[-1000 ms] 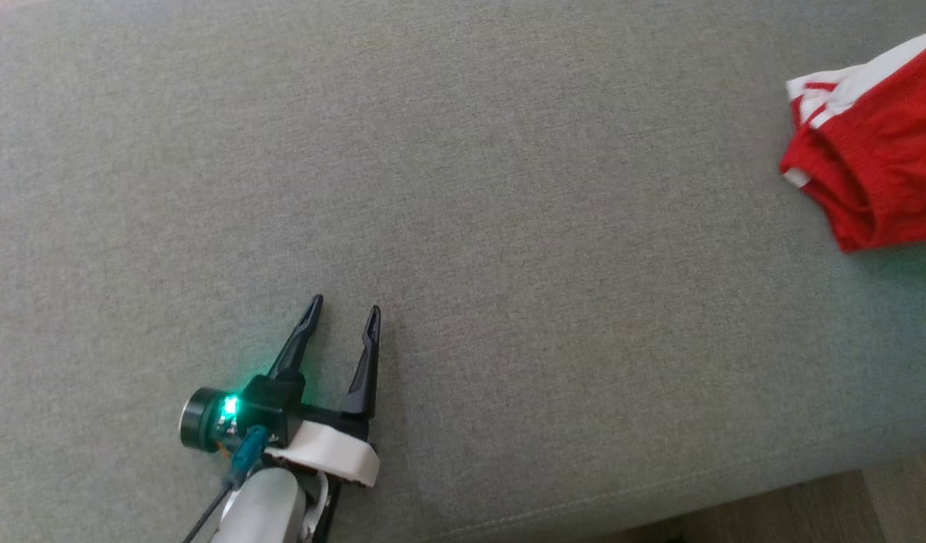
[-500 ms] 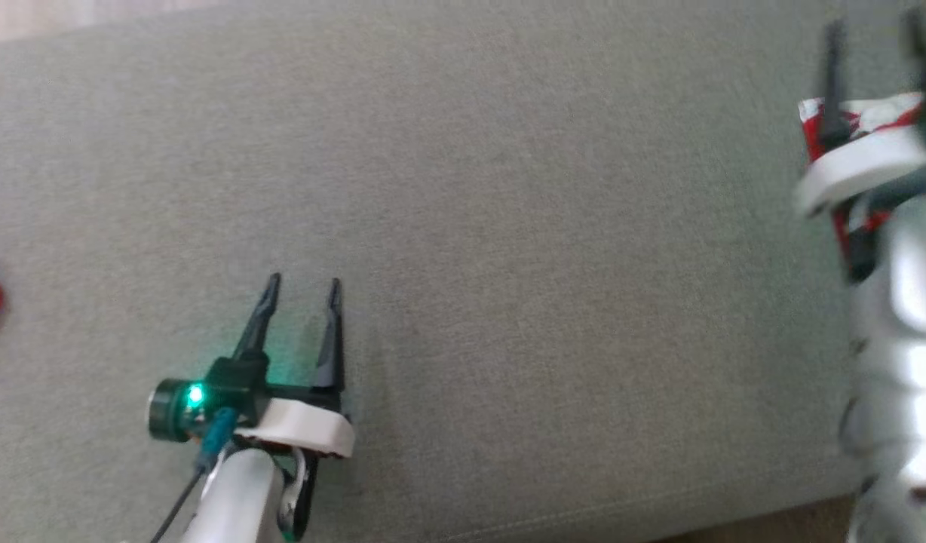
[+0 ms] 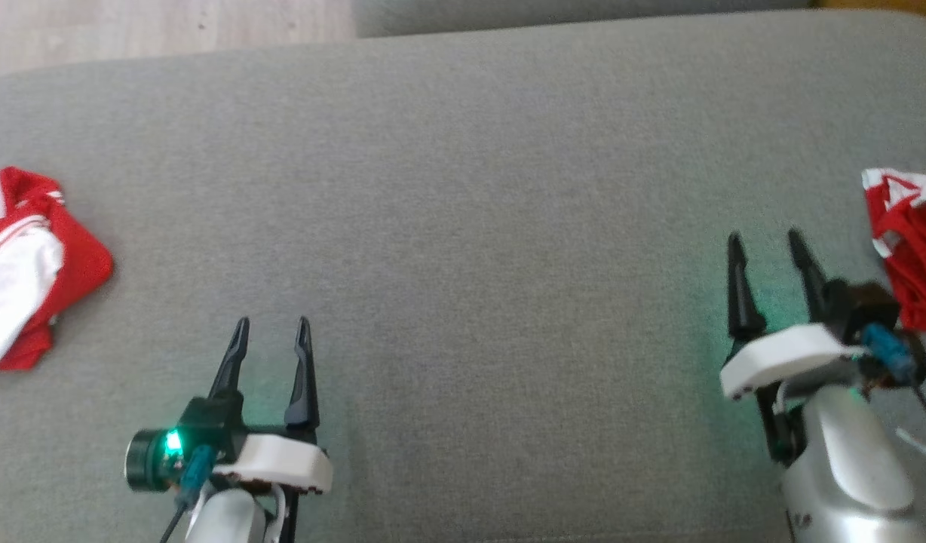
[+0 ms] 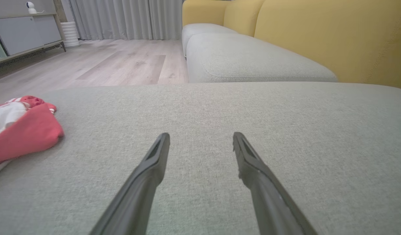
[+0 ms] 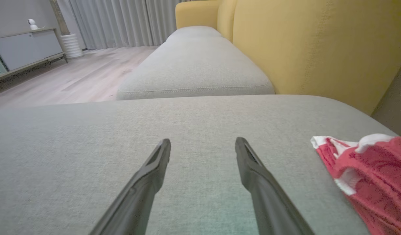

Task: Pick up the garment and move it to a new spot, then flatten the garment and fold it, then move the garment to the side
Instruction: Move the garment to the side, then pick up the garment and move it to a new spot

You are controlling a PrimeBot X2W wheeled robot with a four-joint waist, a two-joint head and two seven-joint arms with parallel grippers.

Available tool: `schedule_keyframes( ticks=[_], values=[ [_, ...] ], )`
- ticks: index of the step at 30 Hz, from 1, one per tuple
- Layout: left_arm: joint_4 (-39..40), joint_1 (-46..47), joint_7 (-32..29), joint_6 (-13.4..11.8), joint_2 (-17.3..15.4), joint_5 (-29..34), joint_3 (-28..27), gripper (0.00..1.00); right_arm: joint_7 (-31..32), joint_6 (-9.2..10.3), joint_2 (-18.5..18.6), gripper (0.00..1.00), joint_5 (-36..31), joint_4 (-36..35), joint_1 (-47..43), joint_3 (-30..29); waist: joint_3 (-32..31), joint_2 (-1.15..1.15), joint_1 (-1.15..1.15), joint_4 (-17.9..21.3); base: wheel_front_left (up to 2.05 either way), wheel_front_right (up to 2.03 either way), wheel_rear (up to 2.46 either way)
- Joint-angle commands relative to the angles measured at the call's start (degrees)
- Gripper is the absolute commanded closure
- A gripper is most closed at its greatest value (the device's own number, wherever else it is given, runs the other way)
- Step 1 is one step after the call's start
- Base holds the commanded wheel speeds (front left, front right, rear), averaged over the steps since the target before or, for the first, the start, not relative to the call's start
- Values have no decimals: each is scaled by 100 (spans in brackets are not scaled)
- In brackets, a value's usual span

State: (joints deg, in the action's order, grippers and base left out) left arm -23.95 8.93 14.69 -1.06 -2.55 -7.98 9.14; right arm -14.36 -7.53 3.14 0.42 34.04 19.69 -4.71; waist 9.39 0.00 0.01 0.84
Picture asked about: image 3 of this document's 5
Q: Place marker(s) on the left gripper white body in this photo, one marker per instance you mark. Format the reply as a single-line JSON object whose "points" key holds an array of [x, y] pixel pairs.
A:
{"points": [[282, 460]]}

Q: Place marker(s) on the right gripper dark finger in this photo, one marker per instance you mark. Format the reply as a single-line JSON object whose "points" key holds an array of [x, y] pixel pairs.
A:
{"points": [[742, 294], [810, 279]]}

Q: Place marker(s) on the red white basketball jersey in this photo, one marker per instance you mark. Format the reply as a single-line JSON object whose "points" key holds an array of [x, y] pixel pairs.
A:
{"points": [[26, 279]]}

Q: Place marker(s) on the yellow object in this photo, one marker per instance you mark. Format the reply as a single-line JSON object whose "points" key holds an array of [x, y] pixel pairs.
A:
{"points": [[885, 6]]}

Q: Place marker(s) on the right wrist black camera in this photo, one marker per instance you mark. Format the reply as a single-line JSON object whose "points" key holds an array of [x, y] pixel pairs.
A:
{"points": [[866, 317]]}

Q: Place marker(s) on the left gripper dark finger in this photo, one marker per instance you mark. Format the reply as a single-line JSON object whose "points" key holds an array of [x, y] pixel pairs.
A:
{"points": [[305, 377], [233, 362]]}

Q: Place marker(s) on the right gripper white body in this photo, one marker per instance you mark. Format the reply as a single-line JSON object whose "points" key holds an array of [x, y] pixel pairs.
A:
{"points": [[787, 358]]}

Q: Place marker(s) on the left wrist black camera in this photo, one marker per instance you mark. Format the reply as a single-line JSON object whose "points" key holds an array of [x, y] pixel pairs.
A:
{"points": [[176, 445]]}

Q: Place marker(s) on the red white garment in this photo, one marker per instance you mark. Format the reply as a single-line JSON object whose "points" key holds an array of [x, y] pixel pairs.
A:
{"points": [[912, 256]]}

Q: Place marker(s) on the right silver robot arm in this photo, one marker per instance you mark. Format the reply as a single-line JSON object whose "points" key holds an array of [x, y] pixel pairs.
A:
{"points": [[847, 467]]}

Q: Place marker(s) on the grey fabric sofa seat cushion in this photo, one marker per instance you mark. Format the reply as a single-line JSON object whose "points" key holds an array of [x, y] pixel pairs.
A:
{"points": [[470, 264]]}

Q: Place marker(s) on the wrist black camera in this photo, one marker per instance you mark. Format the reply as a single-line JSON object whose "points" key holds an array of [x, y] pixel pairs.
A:
{"points": [[176, 445], [866, 317]]}

